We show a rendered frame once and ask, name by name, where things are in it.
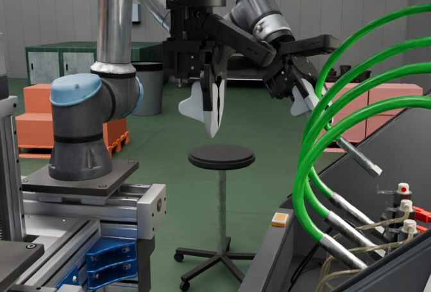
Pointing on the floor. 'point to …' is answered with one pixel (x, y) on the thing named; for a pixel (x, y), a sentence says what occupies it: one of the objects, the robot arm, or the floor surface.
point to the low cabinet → (77, 59)
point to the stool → (225, 160)
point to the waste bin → (149, 86)
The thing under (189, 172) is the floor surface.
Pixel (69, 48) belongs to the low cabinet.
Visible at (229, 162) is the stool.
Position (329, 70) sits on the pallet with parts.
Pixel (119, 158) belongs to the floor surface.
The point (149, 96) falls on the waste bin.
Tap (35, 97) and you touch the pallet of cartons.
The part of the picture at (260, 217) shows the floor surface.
